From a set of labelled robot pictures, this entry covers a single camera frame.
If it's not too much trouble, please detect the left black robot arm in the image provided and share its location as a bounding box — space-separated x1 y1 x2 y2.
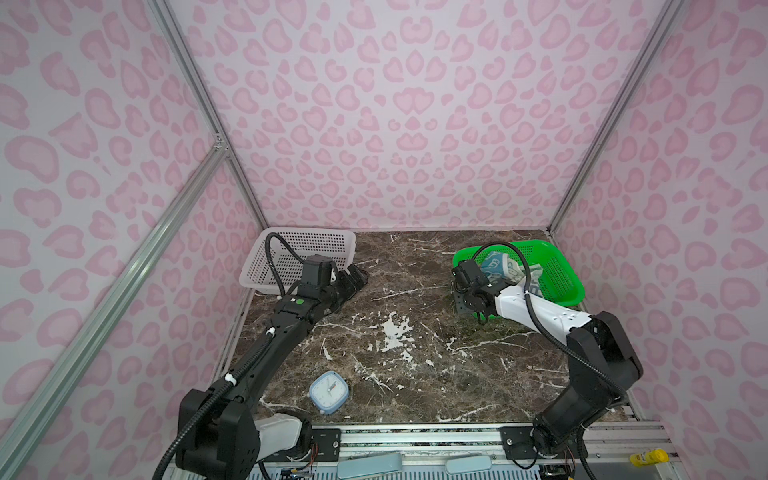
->
153 255 369 479

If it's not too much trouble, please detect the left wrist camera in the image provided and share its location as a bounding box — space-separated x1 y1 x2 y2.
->
300 254 337 287

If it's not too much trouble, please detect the aluminium front rail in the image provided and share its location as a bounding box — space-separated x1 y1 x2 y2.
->
161 421 685 480

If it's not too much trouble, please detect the right light blue pedal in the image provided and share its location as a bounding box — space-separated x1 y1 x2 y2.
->
445 455 493 475

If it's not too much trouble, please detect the light blue pedal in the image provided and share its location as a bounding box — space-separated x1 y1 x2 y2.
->
445 455 493 475
337 452 403 480

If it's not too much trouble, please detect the small light blue clock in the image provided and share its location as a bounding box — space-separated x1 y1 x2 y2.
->
309 371 350 415

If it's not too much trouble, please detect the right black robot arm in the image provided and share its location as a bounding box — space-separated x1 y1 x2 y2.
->
452 260 644 456

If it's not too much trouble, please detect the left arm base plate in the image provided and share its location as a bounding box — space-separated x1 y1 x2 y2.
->
265 427 341 464

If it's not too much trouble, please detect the green plastic basket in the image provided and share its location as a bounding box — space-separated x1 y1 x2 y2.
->
452 240 585 308

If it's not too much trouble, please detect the yellow glue stick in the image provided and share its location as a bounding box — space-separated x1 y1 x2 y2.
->
630 448 670 467

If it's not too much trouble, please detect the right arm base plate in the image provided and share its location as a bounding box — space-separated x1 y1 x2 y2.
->
499 425 579 464

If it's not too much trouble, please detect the left light blue pedal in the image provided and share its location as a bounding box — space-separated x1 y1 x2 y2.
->
337 452 403 480

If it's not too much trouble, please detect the white perforated plastic basket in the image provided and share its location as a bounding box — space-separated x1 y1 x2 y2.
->
239 227 356 295

